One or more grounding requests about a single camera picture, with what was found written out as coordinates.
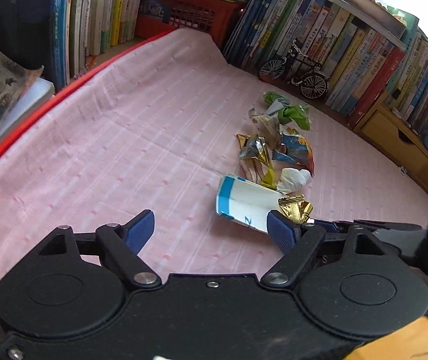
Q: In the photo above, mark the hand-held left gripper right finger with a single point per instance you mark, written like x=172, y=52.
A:
x=281, y=232

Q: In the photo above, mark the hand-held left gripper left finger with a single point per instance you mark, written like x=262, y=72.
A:
x=140, y=230

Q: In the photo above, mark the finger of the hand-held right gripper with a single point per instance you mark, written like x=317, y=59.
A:
x=326, y=225
x=394, y=228

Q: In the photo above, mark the small gold foil wrapper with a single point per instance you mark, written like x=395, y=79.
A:
x=292, y=208

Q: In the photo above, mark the white blue carton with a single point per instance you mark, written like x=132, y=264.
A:
x=247, y=198

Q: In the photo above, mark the white tissue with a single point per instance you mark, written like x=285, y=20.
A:
x=292, y=179

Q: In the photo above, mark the blue orange snack packet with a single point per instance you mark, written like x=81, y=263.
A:
x=292, y=146

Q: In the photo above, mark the silver wrapper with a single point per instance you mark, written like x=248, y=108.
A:
x=253, y=148

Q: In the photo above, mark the small white clip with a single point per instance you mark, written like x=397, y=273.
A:
x=403, y=170

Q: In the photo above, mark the wooden drawer organizer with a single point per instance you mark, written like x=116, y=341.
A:
x=390, y=135

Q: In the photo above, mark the pink striped tablecloth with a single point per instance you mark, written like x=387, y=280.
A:
x=123, y=138

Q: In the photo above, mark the clear crumpled wrapper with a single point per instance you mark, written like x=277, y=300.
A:
x=266, y=122

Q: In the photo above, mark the green crumpled wrapper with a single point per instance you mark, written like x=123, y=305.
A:
x=296, y=114

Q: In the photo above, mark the black toy bicycle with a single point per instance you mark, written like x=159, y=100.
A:
x=313, y=87

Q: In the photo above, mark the flat grey box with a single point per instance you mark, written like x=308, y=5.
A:
x=371, y=7

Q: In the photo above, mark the red plastic crate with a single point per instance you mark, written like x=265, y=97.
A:
x=199, y=11

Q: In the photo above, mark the dark blue book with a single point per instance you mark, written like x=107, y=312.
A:
x=22, y=15

